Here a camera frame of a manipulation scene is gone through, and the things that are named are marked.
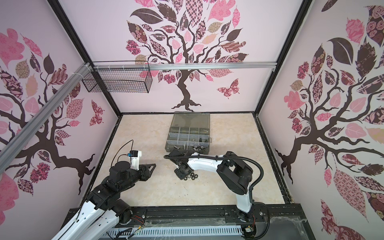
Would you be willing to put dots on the silver wing nut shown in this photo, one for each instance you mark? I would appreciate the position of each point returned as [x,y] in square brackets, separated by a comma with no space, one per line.
[198,148]

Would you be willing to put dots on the white slotted cable duct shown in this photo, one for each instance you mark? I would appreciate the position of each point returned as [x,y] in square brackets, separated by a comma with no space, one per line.
[171,232]

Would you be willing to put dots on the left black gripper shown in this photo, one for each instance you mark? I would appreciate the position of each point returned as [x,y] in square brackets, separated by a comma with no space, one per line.
[144,170]

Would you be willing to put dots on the aluminium rail on left wall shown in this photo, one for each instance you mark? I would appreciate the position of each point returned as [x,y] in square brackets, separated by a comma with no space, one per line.
[11,150]

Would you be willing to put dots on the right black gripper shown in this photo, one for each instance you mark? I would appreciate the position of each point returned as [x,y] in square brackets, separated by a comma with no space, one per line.
[180,176]

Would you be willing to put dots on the black wire mesh basket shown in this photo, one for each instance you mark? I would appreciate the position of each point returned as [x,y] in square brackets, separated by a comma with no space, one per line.
[119,77]

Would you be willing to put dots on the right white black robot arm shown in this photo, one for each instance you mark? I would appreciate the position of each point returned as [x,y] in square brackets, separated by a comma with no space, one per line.
[239,174]

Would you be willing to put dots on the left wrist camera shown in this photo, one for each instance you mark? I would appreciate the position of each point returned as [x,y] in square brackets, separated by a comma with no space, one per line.
[134,157]

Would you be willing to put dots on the grey plastic compartment organizer box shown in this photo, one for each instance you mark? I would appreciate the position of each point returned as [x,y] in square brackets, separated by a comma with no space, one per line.
[186,129]

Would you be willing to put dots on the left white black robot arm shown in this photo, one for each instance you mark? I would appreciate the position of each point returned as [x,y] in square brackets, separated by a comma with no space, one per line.
[103,208]

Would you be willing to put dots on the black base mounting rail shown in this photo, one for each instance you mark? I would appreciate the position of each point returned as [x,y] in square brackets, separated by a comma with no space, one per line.
[228,213]

